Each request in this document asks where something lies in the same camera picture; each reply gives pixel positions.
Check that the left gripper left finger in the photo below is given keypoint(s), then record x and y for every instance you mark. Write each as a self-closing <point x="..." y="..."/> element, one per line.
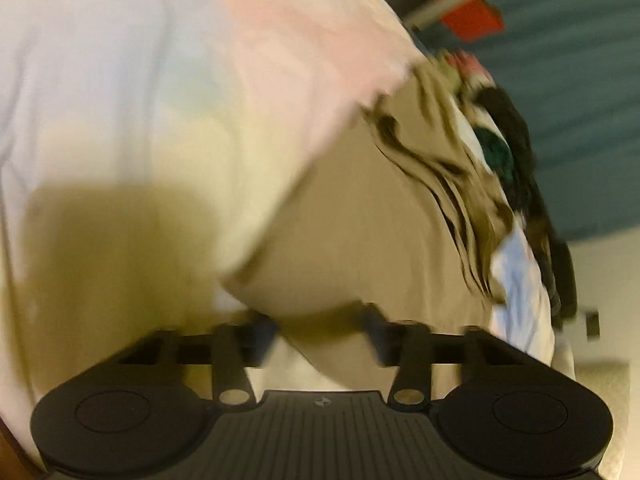
<point x="234" y="349"/>

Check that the pile of mixed clothes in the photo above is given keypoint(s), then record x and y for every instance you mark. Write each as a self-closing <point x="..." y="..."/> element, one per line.
<point x="505" y="142"/>

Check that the pastel tie-dye duvet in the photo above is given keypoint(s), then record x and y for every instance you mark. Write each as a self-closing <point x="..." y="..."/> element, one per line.
<point x="146" y="148"/>

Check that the blue curtain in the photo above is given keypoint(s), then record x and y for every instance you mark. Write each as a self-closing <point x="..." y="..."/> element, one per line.
<point x="571" y="67"/>

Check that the red fabric basket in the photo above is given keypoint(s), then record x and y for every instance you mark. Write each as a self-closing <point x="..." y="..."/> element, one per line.
<point x="473" y="20"/>

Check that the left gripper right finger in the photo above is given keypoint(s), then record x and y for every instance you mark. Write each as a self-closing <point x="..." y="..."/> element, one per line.
<point x="407" y="347"/>

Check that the tan brown garment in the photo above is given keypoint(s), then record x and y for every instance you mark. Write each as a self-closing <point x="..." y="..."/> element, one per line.
<point x="396" y="213"/>

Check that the black wall outlet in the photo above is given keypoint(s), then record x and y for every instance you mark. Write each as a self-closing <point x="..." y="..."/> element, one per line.
<point x="592" y="325"/>

